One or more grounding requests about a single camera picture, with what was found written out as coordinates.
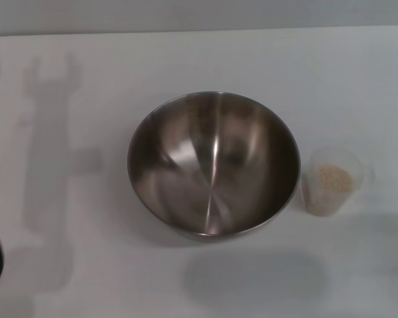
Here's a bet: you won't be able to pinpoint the stainless steel mixing bowl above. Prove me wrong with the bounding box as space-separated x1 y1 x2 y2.
127 91 302 243

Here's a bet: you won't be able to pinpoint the white rice grains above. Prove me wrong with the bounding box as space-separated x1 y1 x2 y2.
305 164 354 218

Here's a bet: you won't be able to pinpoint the clear plastic measuring cup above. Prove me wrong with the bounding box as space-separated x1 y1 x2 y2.
300 146 376 218

